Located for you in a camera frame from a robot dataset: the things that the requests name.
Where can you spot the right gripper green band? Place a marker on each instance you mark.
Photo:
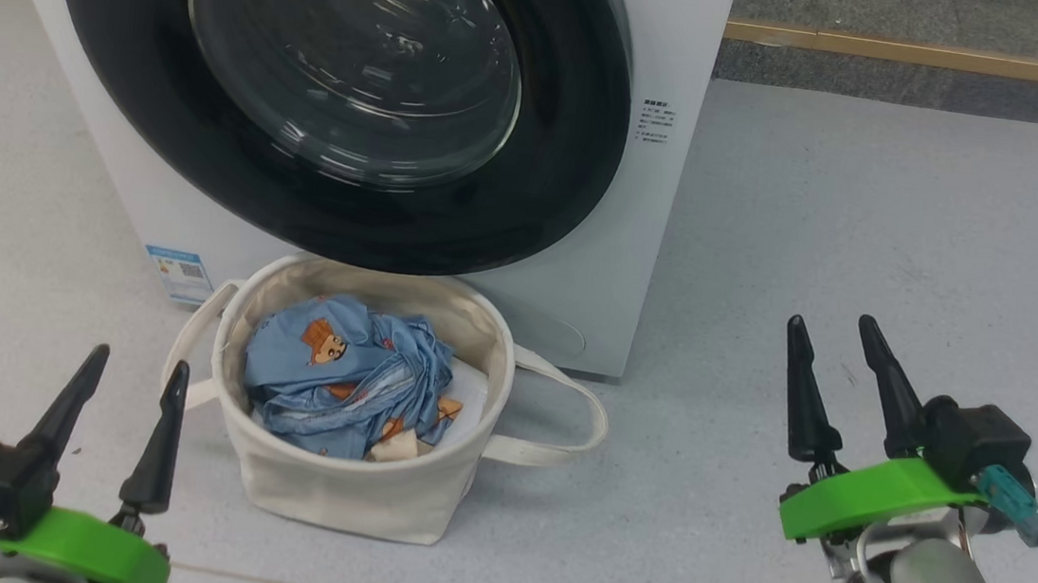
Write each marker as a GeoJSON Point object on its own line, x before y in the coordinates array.
{"type": "Point", "coordinates": [861, 501]}

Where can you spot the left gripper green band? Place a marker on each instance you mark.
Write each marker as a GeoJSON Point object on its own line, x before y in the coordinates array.
{"type": "Point", "coordinates": [103, 552]}

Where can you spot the blue cartoon print garment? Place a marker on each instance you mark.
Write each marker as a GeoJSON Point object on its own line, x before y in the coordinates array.
{"type": "Point", "coordinates": [351, 352]}
{"type": "Point", "coordinates": [325, 430]}

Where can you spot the black round glass washer door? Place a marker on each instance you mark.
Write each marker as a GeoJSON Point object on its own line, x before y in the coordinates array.
{"type": "Point", "coordinates": [351, 56]}

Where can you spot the cream canvas laundry basket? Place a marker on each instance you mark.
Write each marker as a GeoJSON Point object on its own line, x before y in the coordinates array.
{"type": "Point", "coordinates": [347, 494]}

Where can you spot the white front-load washing machine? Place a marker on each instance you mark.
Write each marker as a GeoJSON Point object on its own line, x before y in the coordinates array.
{"type": "Point", "coordinates": [656, 248]}

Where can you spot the blue energy label sticker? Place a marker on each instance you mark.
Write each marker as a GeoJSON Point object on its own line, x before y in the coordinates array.
{"type": "Point", "coordinates": [178, 275]}

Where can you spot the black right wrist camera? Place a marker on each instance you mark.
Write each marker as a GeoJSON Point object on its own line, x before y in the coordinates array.
{"type": "Point", "coordinates": [976, 440]}

